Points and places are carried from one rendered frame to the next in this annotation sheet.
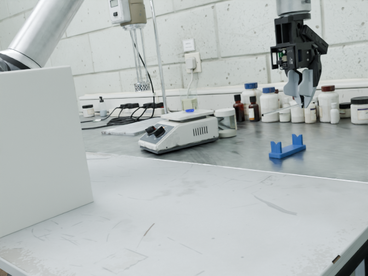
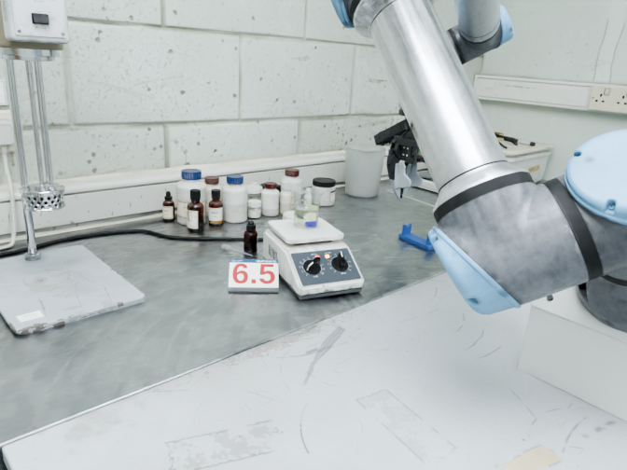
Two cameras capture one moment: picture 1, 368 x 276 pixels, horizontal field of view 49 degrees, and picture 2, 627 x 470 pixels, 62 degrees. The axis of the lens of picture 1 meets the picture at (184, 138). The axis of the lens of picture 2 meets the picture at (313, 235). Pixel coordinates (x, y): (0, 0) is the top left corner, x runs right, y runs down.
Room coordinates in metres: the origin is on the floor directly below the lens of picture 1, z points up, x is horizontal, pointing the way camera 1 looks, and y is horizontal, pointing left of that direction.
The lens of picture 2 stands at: (1.11, 0.95, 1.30)
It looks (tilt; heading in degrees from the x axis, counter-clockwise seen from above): 19 degrees down; 272
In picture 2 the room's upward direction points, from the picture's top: 4 degrees clockwise
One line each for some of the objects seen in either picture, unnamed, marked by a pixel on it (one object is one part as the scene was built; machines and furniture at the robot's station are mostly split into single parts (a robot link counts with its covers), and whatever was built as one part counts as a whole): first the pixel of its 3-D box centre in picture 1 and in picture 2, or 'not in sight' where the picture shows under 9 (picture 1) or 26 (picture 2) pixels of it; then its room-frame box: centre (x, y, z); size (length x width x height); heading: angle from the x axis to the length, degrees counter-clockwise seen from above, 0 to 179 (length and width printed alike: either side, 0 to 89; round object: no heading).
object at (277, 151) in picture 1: (287, 145); (418, 236); (0.90, -0.23, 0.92); 0.10 x 0.03 x 0.04; 129
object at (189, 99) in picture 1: (189, 99); (308, 208); (1.16, -0.03, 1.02); 0.06 x 0.05 x 0.08; 4
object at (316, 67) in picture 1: (310, 68); not in sight; (0.94, -0.31, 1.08); 0.05 x 0.02 x 0.09; 39
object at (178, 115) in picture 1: (187, 114); (304, 229); (1.16, -0.02, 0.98); 0.12 x 0.12 x 0.01; 27
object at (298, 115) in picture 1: (298, 108); (270, 199); (1.28, -0.37, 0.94); 0.05 x 0.05 x 0.09
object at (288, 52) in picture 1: (294, 42); (413, 136); (0.94, -0.27, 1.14); 0.09 x 0.08 x 0.12; 129
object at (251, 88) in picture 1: (252, 101); (191, 196); (1.46, -0.26, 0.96); 0.07 x 0.07 x 0.13
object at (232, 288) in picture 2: not in sight; (254, 275); (1.25, 0.08, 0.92); 0.09 x 0.06 x 0.04; 9
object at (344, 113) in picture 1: (345, 110); not in sight; (1.26, -0.52, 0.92); 0.04 x 0.04 x 0.04
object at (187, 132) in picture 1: (180, 130); (309, 255); (1.15, 0.01, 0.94); 0.22 x 0.13 x 0.08; 117
